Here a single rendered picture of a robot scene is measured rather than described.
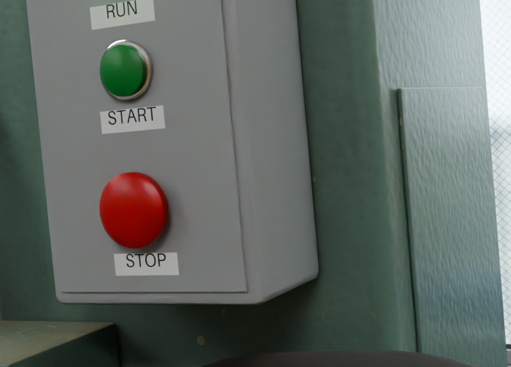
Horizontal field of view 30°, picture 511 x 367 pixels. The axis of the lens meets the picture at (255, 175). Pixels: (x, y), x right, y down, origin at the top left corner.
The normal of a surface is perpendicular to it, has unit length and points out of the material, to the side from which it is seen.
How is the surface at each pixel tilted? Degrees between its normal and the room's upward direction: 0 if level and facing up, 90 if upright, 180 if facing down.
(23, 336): 0
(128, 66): 89
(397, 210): 90
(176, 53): 90
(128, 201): 90
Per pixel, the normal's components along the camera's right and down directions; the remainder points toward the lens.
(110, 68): -0.49, 0.07
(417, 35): 0.89, -0.06
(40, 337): -0.09, -0.99
